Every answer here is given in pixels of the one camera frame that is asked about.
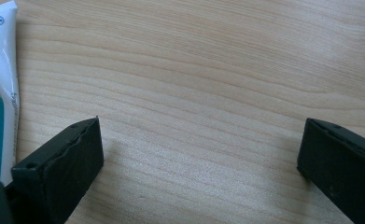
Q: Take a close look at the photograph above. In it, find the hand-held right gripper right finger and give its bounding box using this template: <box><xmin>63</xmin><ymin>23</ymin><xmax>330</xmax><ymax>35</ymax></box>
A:
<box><xmin>296</xmin><ymin>118</ymin><xmax>365</xmax><ymax>224</ymax></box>

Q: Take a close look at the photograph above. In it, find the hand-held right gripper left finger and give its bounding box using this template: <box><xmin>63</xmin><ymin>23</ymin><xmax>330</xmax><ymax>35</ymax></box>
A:
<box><xmin>10</xmin><ymin>116</ymin><xmax>105</xmax><ymax>224</ymax></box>

